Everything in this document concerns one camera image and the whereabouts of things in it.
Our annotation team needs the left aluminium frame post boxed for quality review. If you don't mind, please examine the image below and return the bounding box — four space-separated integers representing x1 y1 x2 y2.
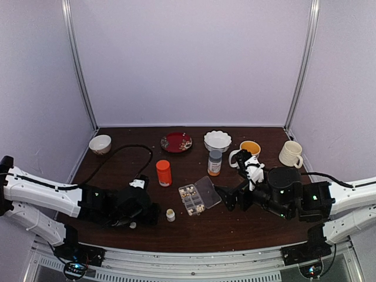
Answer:
61 0 99 131

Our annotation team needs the floral mug yellow inside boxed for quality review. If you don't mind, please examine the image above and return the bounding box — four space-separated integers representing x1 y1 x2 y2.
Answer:
229 140 261 168

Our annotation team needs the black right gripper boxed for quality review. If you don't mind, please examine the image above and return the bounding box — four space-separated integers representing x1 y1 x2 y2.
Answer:
215 176 292 220

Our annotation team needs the aluminium frame post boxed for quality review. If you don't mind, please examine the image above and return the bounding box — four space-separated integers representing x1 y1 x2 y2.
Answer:
61 0 99 131
284 0 320 133

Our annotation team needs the red floral plate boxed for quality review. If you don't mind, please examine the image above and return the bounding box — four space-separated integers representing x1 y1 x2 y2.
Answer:
160 132 193 153

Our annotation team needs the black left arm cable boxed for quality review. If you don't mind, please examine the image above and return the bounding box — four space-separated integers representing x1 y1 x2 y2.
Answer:
5 144 154 190

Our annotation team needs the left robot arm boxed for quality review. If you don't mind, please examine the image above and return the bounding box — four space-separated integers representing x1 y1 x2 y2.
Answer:
1 156 160 261

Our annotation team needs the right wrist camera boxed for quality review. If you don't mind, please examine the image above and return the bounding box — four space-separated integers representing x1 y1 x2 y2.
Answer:
234 149 265 191

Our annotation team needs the right aluminium frame post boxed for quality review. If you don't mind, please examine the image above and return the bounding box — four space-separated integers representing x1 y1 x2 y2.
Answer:
284 0 320 133

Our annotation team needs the white ceramic bowl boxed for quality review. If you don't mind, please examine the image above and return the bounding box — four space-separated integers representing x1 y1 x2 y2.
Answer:
89 135 112 155

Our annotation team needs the white scalloped bowl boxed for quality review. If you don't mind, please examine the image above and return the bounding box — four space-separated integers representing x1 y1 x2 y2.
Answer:
203 130 232 153

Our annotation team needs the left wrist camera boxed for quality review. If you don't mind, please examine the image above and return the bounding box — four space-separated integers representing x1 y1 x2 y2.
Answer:
129 174 149 190

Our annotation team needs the small white dropper bottle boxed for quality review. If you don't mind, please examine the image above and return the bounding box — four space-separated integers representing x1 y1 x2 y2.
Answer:
166 209 176 222

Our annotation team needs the cream ribbed mug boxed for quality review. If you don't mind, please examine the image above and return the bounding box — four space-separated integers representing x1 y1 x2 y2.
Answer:
278 140 303 169

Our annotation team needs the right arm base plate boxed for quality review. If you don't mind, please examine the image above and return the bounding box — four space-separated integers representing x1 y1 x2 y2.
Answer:
281 241 331 266

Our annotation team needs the aluminium front rail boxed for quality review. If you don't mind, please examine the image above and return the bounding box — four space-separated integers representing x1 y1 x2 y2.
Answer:
23 231 365 282

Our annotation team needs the clear plastic pill organizer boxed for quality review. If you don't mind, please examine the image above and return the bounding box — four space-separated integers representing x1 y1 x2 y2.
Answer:
178 176 221 216

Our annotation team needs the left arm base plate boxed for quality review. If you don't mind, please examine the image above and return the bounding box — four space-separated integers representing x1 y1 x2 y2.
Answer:
53 243 106 267

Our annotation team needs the grey cap pill bottle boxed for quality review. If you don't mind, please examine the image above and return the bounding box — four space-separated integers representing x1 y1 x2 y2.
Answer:
207 150 222 176

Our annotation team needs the orange pill bottle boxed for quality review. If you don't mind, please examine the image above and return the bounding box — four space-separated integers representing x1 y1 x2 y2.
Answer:
156 160 172 187

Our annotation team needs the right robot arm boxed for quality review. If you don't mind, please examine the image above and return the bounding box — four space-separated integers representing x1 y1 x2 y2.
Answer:
214 165 375 260

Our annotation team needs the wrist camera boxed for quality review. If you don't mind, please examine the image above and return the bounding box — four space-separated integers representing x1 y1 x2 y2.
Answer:
129 174 149 190
234 149 265 191

